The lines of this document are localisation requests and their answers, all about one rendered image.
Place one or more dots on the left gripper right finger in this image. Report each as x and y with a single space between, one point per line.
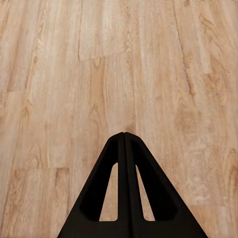
173 219

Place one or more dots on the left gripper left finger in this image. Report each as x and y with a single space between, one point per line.
83 220

